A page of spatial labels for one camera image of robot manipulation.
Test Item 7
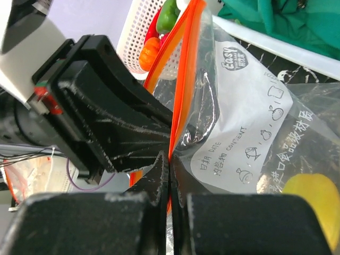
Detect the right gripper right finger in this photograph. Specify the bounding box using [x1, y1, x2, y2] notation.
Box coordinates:
[169, 155, 203, 254]

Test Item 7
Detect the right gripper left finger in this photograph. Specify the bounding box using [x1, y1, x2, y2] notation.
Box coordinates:
[128, 151, 169, 254]

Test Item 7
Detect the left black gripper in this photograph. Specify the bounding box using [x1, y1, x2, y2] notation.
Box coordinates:
[32, 35, 172, 185]

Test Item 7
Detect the orange fake pumpkin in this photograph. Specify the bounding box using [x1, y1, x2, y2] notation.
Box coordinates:
[139, 37, 160, 72]

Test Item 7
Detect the red fake chili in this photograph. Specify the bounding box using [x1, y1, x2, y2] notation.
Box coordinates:
[144, 8, 162, 44]

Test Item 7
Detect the clear zip top bag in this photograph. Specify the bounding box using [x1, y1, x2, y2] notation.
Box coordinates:
[144, 1, 339, 254]

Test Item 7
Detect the green fake pepper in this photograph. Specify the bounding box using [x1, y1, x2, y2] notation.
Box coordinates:
[156, 0, 180, 34]

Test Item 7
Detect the yellow fake fruit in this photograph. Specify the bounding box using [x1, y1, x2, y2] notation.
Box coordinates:
[282, 173, 339, 251]

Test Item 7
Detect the white perforated basket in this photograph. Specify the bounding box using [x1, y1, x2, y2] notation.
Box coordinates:
[116, 0, 180, 80]

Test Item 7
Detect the white basket with clothes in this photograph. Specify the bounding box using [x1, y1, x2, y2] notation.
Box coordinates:
[214, 15, 339, 80]

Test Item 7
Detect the green garment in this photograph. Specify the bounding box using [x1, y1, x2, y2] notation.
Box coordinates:
[218, 0, 339, 60]

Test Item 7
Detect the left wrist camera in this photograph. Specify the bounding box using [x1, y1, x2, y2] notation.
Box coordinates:
[1, 1, 66, 113]

